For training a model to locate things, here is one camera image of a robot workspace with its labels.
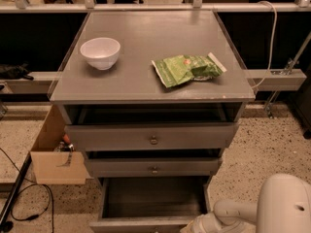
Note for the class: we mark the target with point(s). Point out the grey drawer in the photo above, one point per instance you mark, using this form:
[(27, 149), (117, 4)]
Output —
[(152, 127), (150, 205), (152, 163)]

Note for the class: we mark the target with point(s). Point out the grey top drawer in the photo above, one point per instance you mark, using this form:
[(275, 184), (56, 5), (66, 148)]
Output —
[(152, 127)]

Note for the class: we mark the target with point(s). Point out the grey bottom drawer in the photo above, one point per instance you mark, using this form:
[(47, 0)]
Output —
[(150, 205)]

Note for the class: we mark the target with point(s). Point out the cardboard box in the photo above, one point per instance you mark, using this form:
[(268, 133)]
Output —
[(53, 164)]

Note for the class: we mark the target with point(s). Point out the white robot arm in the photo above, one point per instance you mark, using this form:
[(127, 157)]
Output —
[(284, 206)]

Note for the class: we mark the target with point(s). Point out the black object on ledge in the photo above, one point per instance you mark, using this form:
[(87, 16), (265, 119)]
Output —
[(15, 72)]

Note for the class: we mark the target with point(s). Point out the white bowl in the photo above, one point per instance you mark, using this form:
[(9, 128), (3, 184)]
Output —
[(101, 53)]

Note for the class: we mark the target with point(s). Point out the grey middle drawer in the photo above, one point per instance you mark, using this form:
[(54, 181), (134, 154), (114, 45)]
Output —
[(152, 163)]

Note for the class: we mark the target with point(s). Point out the grey wooden drawer cabinet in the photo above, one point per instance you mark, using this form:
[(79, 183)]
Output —
[(144, 37)]

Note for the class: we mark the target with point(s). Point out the green snack bag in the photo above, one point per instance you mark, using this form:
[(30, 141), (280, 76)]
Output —
[(180, 69)]

